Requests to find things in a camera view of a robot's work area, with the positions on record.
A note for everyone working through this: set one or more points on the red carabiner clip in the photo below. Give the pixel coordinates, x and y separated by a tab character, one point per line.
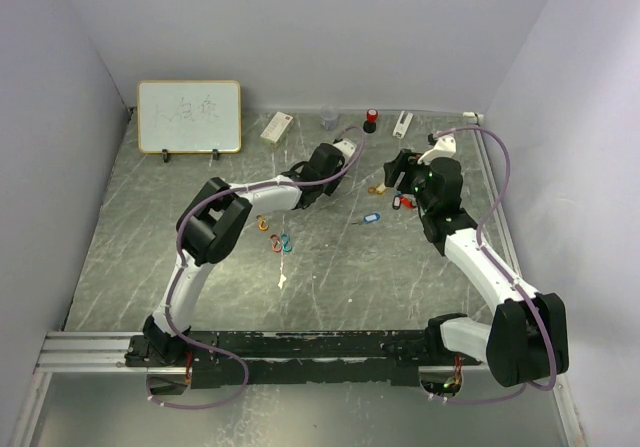
276	243

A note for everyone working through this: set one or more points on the right side aluminium rail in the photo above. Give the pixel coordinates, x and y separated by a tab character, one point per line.
474	121

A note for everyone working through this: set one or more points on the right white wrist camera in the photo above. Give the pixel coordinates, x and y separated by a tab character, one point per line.
444	147

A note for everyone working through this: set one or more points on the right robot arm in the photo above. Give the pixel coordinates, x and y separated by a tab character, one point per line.
526	341

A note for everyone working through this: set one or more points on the red key tag with key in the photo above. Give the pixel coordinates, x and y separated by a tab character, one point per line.
407	202

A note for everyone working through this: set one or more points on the blue white key tag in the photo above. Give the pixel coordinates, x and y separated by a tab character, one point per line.
368	219

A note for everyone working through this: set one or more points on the clear plastic cup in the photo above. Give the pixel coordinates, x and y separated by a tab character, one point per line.
329	117

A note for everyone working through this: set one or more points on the white red cardboard box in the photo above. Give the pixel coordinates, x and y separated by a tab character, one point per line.
276	129

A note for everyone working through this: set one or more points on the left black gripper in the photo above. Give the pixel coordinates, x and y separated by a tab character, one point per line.
334	186

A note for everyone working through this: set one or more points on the white whiteboard wooden frame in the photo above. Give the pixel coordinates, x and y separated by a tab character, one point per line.
189	117

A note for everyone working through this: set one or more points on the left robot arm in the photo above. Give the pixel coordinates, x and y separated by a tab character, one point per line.
210	227

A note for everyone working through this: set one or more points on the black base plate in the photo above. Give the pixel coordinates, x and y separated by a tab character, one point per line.
213	370

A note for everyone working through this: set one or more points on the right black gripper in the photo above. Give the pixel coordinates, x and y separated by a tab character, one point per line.
406	162

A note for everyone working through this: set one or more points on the white rectangular device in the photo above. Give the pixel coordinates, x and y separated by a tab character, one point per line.
402	124

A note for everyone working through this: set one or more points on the teal carabiner clip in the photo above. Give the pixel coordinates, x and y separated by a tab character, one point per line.
286	242

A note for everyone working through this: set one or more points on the aluminium rail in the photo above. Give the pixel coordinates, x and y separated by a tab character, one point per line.
126	351
474	121

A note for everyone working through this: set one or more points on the red black stamp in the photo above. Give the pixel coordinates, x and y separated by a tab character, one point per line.
370	123

